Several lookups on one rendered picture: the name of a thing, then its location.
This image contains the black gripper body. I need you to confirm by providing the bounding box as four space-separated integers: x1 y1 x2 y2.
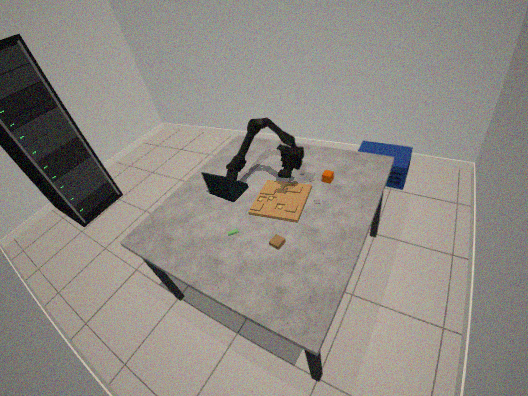
278 157 292 178

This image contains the orange cube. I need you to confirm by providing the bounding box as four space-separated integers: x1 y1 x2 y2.
322 170 334 184

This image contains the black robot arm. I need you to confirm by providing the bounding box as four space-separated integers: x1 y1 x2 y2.
224 118 304 181

